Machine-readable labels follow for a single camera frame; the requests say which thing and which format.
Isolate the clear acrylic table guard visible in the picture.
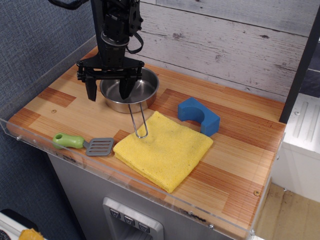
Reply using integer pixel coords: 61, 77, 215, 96
0, 29, 288, 240

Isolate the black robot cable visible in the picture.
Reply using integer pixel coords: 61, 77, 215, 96
47, 0, 145, 55

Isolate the yellow black object bottom left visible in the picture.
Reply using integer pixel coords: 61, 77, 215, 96
0, 227, 44, 240

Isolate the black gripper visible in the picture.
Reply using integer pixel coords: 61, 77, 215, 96
76, 38, 144, 102

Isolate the white toy sink unit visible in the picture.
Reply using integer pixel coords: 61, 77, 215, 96
271, 93, 320, 202

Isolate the silver metal pan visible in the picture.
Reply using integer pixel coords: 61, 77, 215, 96
99, 67, 160, 139

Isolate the yellow folded cloth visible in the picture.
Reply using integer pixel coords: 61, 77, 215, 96
113, 111, 213, 193

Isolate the black post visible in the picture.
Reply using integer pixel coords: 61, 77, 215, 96
279, 20, 320, 124
90, 0, 104, 53

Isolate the silver dispenser button panel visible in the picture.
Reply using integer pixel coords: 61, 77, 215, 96
102, 197, 165, 240

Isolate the grey toy fridge cabinet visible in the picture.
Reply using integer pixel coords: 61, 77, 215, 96
49, 154, 254, 240

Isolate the blue arch block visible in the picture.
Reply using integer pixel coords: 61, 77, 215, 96
177, 97, 221, 137

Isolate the green handled grey spatula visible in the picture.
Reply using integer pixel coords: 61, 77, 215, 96
52, 132, 114, 157

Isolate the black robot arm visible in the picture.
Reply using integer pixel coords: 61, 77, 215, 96
76, 0, 145, 101

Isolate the black right post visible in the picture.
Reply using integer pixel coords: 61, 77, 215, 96
279, 20, 320, 124

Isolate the black left post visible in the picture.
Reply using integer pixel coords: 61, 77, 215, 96
90, 0, 104, 53

